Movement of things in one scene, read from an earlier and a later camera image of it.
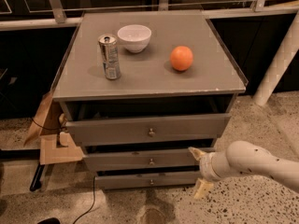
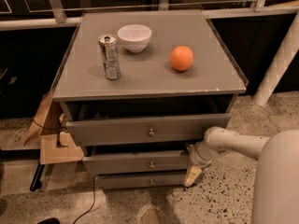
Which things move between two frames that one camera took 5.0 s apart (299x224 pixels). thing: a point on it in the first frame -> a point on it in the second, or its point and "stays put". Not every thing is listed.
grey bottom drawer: x=107 y=182 stays put
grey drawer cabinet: x=138 y=90 stays put
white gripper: x=206 y=166 -> x=196 y=158
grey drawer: x=142 y=161 stays put
